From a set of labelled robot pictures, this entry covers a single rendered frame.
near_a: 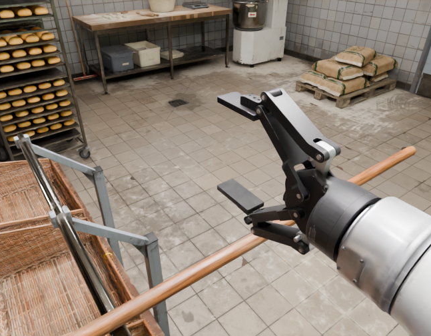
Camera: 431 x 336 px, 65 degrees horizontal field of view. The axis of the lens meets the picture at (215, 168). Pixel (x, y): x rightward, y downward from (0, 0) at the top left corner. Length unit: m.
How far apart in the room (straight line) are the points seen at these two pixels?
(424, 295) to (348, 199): 0.09
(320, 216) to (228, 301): 1.80
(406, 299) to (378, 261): 0.03
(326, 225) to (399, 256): 0.07
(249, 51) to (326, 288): 4.39
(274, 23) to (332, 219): 5.87
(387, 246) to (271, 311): 1.81
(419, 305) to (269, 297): 1.87
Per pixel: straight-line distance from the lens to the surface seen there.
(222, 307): 2.09
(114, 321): 0.63
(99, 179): 1.47
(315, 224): 0.33
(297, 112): 0.36
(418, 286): 0.30
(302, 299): 2.17
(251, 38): 5.84
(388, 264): 0.30
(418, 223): 0.32
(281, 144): 0.36
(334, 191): 0.34
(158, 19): 5.10
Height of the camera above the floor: 1.72
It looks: 33 degrees down
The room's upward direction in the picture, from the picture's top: straight up
